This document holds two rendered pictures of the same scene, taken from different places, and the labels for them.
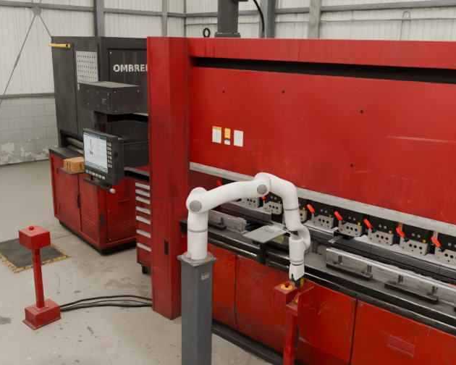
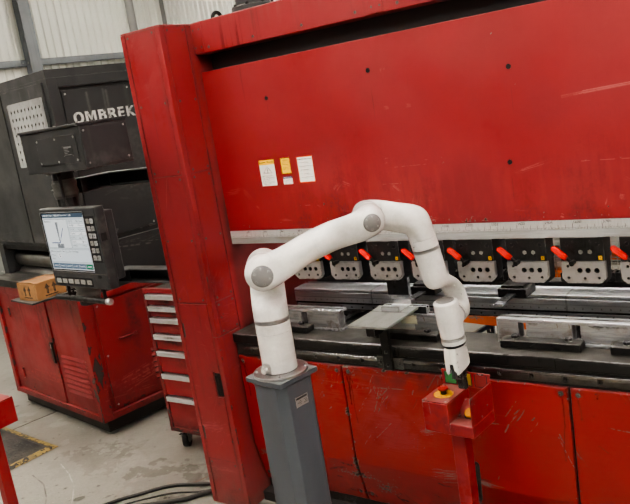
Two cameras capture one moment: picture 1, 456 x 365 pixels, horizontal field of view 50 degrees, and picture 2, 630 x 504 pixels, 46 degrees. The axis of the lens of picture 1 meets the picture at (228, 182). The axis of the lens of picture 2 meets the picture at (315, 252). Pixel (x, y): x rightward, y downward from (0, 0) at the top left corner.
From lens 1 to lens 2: 0.49 m
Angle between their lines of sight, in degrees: 5
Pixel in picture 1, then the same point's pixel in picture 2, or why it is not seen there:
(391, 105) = (558, 41)
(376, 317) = (609, 410)
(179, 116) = (198, 156)
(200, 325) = (310, 491)
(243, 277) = (361, 402)
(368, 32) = not seen: hidden behind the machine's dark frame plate
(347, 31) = not seen: hidden behind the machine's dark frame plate
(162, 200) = (197, 304)
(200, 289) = (298, 425)
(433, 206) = not seen: outside the picture
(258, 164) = (349, 204)
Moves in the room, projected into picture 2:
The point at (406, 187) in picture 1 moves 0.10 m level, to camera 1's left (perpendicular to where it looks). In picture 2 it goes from (612, 173) to (583, 178)
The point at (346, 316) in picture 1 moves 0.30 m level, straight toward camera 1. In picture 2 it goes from (556, 423) to (568, 464)
